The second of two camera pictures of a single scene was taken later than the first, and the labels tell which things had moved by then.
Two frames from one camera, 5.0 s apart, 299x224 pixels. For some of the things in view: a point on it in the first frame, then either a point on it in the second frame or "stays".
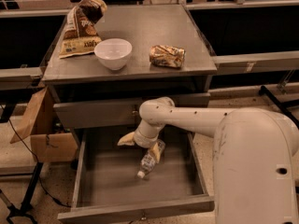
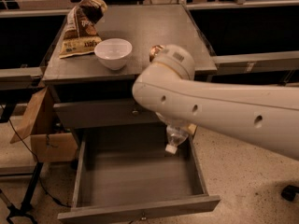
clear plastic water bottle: [149, 161] to [175, 136]
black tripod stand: [26, 204] stays
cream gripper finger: [155, 150] to [192, 128]
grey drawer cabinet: [170, 59] stays
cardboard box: [48, 143] stays
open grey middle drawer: [106, 183] stays
